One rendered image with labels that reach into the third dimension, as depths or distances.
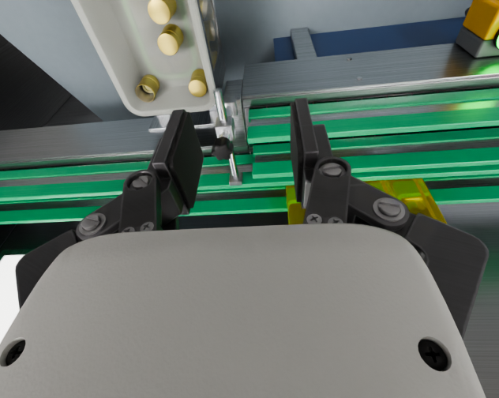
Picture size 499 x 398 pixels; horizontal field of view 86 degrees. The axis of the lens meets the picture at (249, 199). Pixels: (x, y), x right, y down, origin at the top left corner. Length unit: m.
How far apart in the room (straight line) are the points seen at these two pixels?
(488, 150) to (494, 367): 0.34
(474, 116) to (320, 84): 0.22
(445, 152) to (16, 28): 0.95
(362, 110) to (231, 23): 0.40
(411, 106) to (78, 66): 0.78
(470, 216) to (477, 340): 0.27
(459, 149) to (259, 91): 0.34
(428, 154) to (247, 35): 0.47
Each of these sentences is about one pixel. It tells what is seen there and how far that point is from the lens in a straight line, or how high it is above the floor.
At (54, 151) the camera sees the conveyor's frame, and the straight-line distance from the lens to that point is 0.70.
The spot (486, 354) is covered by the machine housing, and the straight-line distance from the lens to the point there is 0.62.
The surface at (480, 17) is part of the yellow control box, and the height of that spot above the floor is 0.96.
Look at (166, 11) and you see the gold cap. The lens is 0.50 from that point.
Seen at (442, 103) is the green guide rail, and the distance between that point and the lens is 0.51.
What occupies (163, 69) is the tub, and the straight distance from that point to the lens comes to 0.59.
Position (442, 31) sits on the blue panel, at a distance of 0.77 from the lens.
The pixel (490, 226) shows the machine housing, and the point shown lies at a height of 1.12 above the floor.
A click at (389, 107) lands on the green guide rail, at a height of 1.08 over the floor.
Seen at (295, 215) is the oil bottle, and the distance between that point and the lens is 0.43.
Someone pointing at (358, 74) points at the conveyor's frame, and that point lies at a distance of 0.51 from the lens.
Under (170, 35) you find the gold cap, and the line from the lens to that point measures 0.51.
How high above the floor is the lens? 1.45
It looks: 40 degrees down
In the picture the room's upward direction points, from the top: 178 degrees counter-clockwise
